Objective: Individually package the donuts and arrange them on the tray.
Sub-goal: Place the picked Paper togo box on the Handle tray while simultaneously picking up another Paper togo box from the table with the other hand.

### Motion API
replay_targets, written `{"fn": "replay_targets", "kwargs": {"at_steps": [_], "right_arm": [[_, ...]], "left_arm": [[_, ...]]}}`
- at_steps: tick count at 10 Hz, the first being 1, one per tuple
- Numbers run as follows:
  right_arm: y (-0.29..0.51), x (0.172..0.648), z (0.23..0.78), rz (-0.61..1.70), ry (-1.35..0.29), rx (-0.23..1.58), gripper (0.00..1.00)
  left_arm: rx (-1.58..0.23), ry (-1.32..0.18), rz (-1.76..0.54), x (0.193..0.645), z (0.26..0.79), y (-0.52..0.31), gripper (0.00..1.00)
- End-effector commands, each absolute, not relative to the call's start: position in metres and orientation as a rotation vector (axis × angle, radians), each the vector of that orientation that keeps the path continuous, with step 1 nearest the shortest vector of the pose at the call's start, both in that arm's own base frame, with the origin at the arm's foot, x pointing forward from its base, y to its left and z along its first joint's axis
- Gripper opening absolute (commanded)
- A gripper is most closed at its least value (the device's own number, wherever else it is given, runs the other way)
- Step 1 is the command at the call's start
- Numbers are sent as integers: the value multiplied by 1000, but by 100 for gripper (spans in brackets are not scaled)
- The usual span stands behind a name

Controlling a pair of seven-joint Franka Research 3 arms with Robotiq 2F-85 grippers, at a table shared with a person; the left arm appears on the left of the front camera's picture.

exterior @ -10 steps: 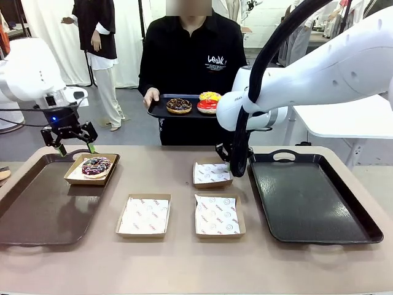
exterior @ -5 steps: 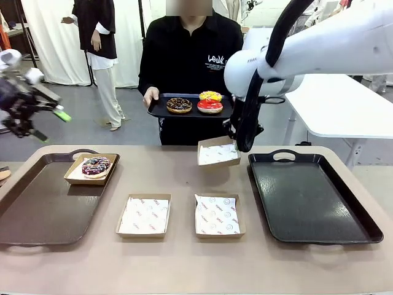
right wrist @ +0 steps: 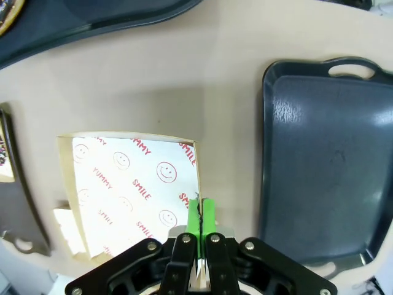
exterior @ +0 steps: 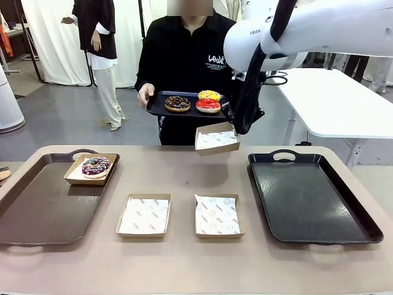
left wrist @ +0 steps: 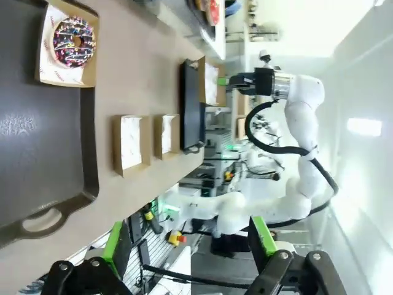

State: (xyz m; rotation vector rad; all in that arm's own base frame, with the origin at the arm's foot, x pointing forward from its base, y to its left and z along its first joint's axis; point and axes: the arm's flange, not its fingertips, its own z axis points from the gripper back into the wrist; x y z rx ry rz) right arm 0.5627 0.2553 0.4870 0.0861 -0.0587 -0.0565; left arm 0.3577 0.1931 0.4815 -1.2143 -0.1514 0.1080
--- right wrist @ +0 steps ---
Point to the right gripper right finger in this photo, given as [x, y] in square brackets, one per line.
[227, 270]

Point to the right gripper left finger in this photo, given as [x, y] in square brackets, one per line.
[172, 270]

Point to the dark navy plastic tray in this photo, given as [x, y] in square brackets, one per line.
[107, 18]

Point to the left black tray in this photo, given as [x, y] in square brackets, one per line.
[24, 212]

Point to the white printed paper liner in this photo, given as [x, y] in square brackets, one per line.
[138, 172]
[67, 227]

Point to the chocolate sprinkled donut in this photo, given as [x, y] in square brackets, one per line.
[2, 150]

